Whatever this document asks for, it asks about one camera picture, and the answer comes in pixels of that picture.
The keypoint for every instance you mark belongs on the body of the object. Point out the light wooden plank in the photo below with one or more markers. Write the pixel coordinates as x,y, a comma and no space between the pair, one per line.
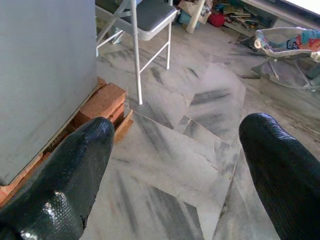
125,125

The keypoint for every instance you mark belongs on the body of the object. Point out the white furniture board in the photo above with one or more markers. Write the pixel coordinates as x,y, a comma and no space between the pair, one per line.
287,7

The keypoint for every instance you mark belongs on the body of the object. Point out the beige cardboard post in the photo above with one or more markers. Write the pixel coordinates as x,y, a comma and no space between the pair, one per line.
193,22

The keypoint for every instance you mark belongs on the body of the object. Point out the colourful baby bouncer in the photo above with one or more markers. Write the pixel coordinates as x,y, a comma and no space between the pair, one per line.
282,37

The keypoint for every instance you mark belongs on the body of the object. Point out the grey folding chair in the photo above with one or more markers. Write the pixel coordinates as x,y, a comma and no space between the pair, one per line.
152,17

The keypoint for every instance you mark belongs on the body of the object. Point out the red round item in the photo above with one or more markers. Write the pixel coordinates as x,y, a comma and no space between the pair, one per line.
216,20

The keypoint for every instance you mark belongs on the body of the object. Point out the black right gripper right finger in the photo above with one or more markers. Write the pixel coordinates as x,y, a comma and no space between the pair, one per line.
287,175

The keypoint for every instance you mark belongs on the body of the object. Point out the grey fridge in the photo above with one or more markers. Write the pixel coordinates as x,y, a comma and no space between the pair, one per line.
37,75

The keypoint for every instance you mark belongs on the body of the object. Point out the colourful books stack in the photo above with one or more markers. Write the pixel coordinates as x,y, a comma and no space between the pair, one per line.
240,16

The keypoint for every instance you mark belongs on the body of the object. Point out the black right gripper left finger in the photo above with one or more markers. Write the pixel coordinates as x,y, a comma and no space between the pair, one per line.
62,180

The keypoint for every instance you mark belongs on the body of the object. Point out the teal box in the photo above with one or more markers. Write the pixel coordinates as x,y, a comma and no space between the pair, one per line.
184,19

